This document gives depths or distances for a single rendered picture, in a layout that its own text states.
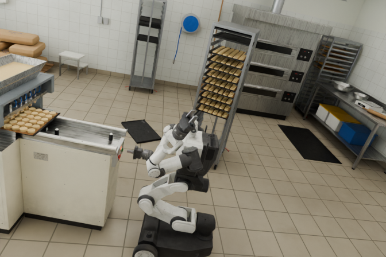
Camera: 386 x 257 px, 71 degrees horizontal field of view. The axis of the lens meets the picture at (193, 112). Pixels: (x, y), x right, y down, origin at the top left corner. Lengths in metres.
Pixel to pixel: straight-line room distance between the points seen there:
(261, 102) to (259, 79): 0.52
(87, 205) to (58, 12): 4.56
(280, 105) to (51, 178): 4.55
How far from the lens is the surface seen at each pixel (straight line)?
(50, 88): 2.69
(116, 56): 6.23
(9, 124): 2.43
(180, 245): 2.52
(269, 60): 5.45
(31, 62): 2.63
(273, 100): 5.77
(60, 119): 2.55
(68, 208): 2.65
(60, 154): 2.33
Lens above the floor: 2.10
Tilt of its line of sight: 24 degrees down
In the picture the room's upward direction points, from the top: 13 degrees clockwise
